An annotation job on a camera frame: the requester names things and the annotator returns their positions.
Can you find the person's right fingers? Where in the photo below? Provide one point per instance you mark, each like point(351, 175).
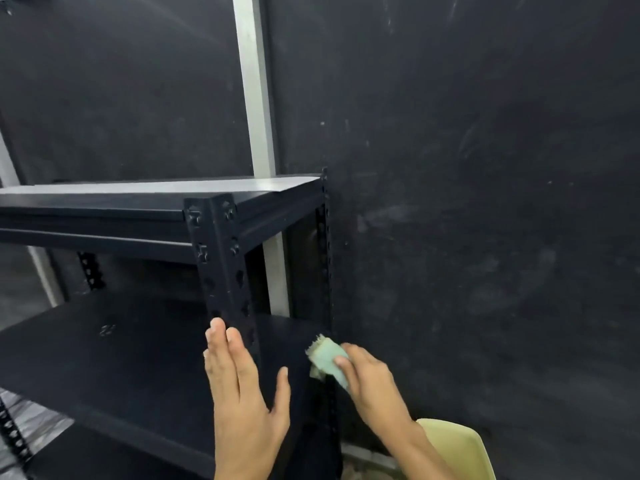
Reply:
point(350, 364)

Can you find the person's right hand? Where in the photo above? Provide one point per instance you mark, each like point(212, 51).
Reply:
point(374, 387)

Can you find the yellow sleeve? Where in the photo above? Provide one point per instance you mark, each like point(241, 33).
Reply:
point(462, 450)

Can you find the person's left thumb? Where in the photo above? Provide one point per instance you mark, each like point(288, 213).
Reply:
point(282, 393)

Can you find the person's right forearm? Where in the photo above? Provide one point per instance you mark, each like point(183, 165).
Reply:
point(417, 454)

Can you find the black metal shelving rack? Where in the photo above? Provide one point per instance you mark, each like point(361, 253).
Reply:
point(165, 314)

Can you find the person's left middle finger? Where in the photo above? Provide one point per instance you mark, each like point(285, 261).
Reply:
point(220, 354)

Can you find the person's left hand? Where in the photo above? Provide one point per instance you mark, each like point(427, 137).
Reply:
point(245, 409)

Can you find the green cleaning sponge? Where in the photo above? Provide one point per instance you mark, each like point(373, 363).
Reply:
point(329, 360)

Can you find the person's left forearm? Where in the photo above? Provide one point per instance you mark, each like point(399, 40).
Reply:
point(246, 469)

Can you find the silver metal wall post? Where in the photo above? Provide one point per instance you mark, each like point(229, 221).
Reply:
point(262, 144)

